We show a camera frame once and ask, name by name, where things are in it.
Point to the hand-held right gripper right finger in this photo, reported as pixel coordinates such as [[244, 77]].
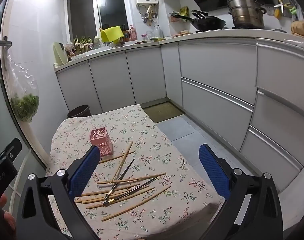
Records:
[[214, 172]]

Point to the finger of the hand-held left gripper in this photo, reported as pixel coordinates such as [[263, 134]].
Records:
[[15, 145]]

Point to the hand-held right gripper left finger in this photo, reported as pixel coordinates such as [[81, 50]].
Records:
[[84, 172]]

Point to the pink perforated utensil holder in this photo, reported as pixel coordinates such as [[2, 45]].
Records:
[[102, 140]]

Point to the black chopstick with gold band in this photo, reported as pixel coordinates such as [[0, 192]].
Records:
[[132, 189], [122, 176]]

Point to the person's left hand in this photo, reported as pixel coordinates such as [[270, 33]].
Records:
[[9, 221]]

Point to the floral tablecloth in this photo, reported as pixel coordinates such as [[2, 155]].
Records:
[[74, 140]]

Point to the plastic bag of greens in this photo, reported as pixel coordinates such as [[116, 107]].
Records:
[[24, 105]]

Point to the dark brown trash bin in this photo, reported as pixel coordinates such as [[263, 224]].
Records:
[[78, 111]]

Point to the brown floor mat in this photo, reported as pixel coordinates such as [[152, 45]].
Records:
[[163, 112]]

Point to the pale green cutting board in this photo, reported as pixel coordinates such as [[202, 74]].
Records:
[[59, 53]]

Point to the white kitchen cabinets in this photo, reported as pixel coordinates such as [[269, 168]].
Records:
[[216, 62]]

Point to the row of sprouting garlic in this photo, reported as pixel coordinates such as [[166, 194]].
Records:
[[83, 45]]

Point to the white kitchen countertop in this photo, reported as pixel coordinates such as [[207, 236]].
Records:
[[216, 33]]

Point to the yellow cloth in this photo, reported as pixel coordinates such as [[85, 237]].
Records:
[[112, 33]]

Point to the dark sauce bottle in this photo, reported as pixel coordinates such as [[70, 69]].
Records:
[[126, 33]]

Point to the pink bottle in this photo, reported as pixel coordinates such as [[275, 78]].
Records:
[[133, 33]]

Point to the kitchen window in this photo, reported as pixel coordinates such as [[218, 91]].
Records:
[[82, 12]]

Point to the black wok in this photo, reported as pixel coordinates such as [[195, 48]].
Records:
[[209, 22]]

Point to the glass jar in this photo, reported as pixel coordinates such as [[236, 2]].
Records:
[[158, 32]]

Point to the steel steamer pot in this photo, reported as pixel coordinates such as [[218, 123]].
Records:
[[245, 15]]

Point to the yellow green snack bag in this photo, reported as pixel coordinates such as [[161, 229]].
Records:
[[184, 11]]

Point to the brown paper bag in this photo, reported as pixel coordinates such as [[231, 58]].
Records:
[[301, 28]]

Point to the hanging wooden utensil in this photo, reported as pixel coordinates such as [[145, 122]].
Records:
[[148, 11]]

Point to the green kitchen tool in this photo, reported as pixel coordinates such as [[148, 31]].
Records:
[[293, 10]]

